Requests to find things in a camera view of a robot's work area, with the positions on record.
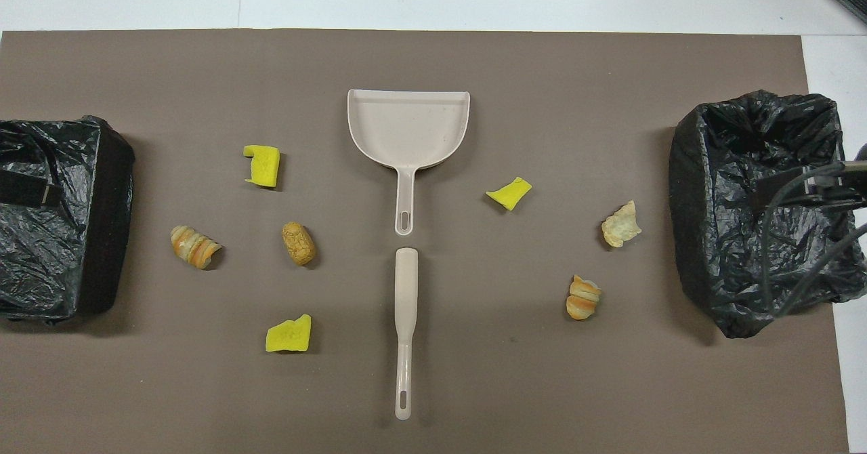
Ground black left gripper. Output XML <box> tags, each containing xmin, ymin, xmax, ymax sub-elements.
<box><xmin>0</xmin><ymin>169</ymin><xmax>60</xmax><ymax>209</ymax></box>

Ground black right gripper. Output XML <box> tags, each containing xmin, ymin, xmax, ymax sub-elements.
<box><xmin>755</xmin><ymin>160</ymin><xmax>867</xmax><ymax>212</ymax></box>

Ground striped croissant bread roll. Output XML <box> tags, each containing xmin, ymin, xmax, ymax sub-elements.
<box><xmin>170</xmin><ymin>224</ymin><xmax>224</xmax><ymax>270</ymax></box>

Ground yellow sponge piece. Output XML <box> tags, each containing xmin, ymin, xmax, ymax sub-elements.
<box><xmin>265</xmin><ymin>314</ymin><xmax>313</xmax><ymax>354</ymax></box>
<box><xmin>485</xmin><ymin>176</ymin><xmax>533</xmax><ymax>212</ymax></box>
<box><xmin>243</xmin><ymin>144</ymin><xmax>281</xmax><ymax>189</ymax></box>

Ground brown oval bread roll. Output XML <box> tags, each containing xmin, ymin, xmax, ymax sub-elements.
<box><xmin>281</xmin><ymin>221</ymin><xmax>318</xmax><ymax>266</ymax></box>

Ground beige plastic dustpan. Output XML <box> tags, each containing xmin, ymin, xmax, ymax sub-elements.
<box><xmin>347</xmin><ymin>89</ymin><xmax>471</xmax><ymax>236</ymax></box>

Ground beige hand brush black bristles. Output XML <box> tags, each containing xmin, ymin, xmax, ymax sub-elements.
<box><xmin>394</xmin><ymin>247</ymin><xmax>420</xmax><ymax>421</ymax></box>

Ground black bag lined bin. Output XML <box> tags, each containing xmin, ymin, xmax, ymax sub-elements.
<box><xmin>669</xmin><ymin>89</ymin><xmax>867</xmax><ymax>339</ymax></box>
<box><xmin>0</xmin><ymin>115</ymin><xmax>136</xmax><ymax>324</ymax></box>

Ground pale torn bread piece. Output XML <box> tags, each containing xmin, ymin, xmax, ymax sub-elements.
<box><xmin>601</xmin><ymin>200</ymin><xmax>643</xmax><ymax>249</ymax></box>

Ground brown table mat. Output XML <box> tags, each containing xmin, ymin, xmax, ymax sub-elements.
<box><xmin>0</xmin><ymin>29</ymin><xmax>851</xmax><ymax>454</ymax></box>

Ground small glazed croissant piece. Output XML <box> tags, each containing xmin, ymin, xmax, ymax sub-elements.
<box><xmin>566</xmin><ymin>274</ymin><xmax>603</xmax><ymax>321</ymax></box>

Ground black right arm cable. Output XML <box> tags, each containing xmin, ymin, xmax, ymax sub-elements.
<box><xmin>760</xmin><ymin>161</ymin><xmax>867</xmax><ymax>319</ymax></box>

